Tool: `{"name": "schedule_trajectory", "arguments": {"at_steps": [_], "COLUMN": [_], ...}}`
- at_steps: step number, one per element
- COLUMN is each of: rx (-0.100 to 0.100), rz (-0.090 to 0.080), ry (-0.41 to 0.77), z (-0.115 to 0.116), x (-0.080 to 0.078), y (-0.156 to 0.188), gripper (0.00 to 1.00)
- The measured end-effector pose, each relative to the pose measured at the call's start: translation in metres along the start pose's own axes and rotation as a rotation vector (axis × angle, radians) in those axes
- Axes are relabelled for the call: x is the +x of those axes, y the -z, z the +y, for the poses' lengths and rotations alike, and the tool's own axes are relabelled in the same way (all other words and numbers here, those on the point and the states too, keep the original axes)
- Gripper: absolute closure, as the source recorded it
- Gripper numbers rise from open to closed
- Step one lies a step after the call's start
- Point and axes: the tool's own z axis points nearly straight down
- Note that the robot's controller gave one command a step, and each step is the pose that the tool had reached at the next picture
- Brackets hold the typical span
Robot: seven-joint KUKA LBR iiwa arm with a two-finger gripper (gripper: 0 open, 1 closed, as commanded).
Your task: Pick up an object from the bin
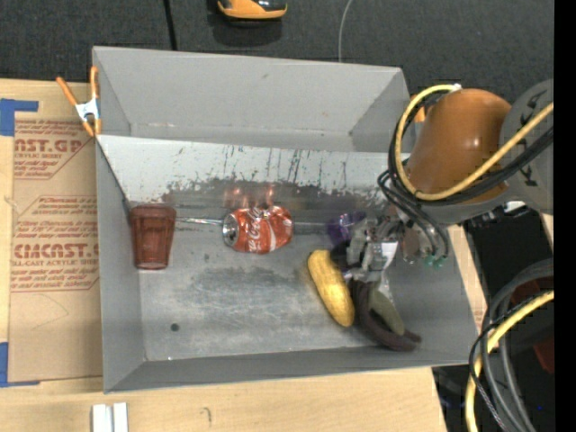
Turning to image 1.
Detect olive green oval object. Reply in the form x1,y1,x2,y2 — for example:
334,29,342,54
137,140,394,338
370,285,407,337

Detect yellow toy banana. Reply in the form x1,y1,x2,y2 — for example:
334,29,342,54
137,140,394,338
307,248,356,329

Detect red-brown plastic cup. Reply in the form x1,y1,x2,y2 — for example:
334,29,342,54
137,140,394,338
129,203,177,271

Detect grey metal bin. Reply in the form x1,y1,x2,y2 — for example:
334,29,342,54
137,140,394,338
91,46,481,394

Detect brown cardboard board, red print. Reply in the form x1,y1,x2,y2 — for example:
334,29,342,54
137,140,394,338
0,77,104,389

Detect crushed red soda can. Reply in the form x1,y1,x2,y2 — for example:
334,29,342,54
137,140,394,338
221,204,294,256

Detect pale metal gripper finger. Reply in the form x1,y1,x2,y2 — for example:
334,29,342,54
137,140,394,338
366,237,401,289
346,226,367,282

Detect purple clear plastic object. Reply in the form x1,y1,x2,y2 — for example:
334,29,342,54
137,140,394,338
327,211,366,248

